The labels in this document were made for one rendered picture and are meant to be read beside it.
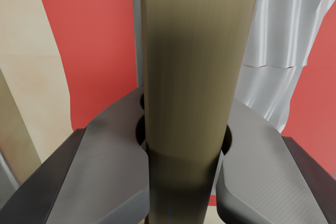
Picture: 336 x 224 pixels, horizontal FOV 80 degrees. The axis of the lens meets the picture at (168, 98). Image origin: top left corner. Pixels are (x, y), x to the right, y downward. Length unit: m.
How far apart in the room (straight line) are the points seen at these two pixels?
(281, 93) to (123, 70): 0.14
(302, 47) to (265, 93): 0.04
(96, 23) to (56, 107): 0.09
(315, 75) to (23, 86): 0.25
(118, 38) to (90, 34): 0.02
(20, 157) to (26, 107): 0.05
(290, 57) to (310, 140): 0.11
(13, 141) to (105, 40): 0.13
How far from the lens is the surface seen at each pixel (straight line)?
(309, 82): 0.21
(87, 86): 0.19
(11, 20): 0.20
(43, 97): 0.22
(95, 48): 0.18
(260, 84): 0.19
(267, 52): 0.18
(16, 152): 0.25
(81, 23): 0.17
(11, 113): 0.24
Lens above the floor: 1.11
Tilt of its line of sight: 58 degrees down
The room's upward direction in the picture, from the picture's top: 177 degrees counter-clockwise
